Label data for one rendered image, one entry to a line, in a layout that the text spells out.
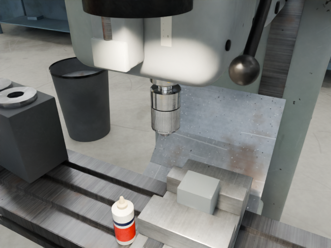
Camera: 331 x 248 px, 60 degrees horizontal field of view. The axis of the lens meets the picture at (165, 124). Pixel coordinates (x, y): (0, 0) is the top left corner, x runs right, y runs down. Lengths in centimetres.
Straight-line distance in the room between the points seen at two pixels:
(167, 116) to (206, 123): 40
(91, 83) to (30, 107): 164
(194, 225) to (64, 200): 33
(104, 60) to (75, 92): 205
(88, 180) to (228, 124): 40
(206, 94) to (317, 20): 32
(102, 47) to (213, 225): 33
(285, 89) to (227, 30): 49
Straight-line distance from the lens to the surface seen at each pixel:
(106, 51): 30
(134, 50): 30
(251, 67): 28
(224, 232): 48
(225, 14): 30
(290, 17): 73
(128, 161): 232
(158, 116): 43
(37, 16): 655
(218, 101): 81
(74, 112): 245
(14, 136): 70
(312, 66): 76
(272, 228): 66
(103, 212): 66
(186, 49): 30
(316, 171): 248
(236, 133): 80
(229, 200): 54
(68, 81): 232
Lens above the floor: 145
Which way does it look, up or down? 31 degrees down
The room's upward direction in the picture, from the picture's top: straight up
